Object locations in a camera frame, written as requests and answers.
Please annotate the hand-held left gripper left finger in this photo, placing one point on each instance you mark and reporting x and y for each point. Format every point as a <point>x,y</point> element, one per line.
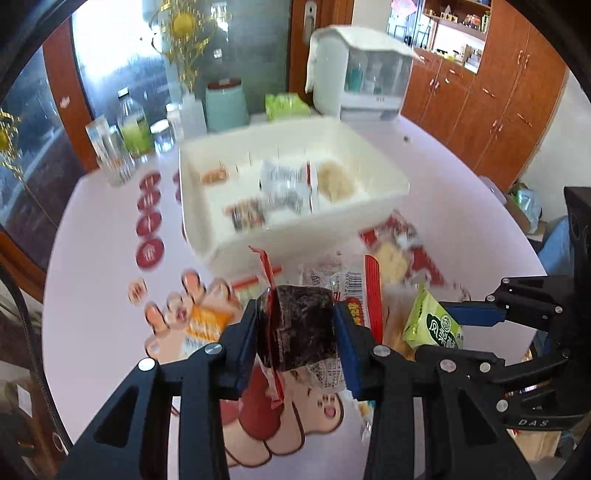
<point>247,350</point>

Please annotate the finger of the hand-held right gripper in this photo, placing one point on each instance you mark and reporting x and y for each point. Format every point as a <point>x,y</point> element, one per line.
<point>508,374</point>
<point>475,314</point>

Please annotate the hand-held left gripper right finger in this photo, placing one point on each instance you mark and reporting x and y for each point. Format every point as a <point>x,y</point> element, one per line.
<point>348,350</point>

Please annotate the green snack packet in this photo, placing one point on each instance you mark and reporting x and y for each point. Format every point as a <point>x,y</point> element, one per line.
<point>431,323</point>

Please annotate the white orange bar packet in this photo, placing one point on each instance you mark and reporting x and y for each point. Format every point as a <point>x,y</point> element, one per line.
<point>203,323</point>

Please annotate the dark red-edged snack packet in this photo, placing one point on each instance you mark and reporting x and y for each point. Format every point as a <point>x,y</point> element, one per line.
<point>300,327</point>

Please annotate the clear rice cracker packet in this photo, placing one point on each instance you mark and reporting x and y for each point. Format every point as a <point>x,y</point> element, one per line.
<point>391,261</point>

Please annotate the white plastic bin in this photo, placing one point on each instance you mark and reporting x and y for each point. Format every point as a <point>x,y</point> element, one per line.
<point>286,240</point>

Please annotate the mixed nut snack packet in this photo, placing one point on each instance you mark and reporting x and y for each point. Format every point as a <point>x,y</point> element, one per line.
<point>247,214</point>

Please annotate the white crinkled snack packet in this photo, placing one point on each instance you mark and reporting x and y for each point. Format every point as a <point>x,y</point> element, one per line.
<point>286,187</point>

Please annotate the clear rice cake packet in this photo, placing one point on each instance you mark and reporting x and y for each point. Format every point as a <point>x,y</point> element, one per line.
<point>336,182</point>

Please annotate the small orange candy packet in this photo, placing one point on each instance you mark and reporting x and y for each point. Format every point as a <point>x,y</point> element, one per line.
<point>214,176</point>

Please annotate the green plastic bag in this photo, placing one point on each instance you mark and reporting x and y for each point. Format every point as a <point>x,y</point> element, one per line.
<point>526,205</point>

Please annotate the grey chair back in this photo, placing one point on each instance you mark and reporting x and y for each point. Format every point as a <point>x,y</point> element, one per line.
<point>491,187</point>

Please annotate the glass tumbler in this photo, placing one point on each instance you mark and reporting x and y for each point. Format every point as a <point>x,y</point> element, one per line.
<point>117,170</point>

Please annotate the wooden cabinet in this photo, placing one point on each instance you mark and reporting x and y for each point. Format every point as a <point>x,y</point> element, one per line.
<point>498,92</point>

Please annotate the small glass jar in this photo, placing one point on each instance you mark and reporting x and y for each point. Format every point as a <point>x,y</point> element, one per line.
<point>161,136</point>

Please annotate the clear squeeze bottle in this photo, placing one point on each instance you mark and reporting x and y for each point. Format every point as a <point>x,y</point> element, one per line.
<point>194,117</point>

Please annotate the white pill bottle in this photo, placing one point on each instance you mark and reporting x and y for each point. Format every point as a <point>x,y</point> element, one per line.
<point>174,121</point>

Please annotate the teal canister with brown lid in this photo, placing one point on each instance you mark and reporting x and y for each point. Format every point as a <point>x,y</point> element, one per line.
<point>227,108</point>

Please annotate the white countertop appliance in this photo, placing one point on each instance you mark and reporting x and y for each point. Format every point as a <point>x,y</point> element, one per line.
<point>369,92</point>

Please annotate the green tissue pack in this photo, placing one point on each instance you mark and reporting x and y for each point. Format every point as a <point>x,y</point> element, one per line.
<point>286,106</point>

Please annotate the metal tin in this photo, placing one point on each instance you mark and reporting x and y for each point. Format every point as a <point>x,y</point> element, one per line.
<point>114,141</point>

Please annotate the glass bottle with green label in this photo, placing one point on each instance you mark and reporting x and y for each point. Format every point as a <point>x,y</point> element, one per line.
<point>135,127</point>

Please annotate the white carton box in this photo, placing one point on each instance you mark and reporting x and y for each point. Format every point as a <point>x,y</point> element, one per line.
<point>97,134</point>

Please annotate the white towel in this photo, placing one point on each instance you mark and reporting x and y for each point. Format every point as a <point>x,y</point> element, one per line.
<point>351,39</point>

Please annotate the small gold door ornament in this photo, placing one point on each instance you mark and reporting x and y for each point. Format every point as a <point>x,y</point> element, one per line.
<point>7,138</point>

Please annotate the large gold door ornament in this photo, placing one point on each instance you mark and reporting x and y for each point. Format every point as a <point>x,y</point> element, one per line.
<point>182,23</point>

